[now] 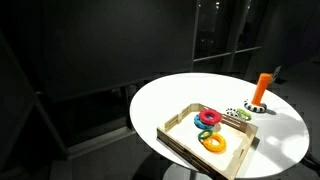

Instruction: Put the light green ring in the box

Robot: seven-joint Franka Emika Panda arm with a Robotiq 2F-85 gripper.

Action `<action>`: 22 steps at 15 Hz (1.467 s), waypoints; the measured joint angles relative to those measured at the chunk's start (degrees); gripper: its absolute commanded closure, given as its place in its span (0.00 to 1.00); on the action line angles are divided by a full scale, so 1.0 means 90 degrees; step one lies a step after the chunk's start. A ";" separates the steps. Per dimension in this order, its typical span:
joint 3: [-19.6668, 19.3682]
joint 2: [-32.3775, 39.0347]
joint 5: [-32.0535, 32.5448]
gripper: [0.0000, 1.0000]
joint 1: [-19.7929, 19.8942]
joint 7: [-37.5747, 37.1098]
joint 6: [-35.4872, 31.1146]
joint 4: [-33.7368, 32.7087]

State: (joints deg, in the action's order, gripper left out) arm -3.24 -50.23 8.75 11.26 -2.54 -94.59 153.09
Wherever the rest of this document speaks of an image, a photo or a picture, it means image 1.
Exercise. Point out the wooden slatted tray box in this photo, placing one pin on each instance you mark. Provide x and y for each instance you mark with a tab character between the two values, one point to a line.
213	143

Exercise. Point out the round white table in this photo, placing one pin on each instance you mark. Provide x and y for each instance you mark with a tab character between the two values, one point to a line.
281	141

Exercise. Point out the orange stacking post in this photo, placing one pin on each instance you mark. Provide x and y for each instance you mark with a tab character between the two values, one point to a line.
261	86

